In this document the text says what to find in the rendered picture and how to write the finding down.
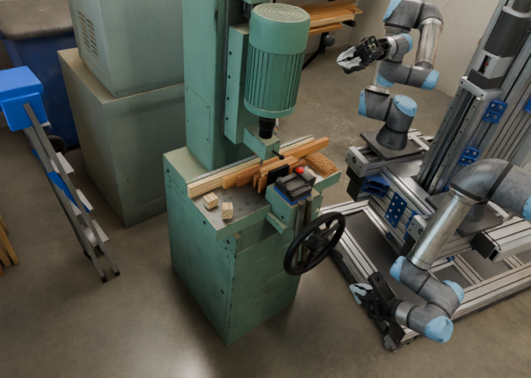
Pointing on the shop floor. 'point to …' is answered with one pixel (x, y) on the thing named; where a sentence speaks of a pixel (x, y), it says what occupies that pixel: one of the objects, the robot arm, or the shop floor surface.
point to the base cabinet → (228, 271)
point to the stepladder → (80, 206)
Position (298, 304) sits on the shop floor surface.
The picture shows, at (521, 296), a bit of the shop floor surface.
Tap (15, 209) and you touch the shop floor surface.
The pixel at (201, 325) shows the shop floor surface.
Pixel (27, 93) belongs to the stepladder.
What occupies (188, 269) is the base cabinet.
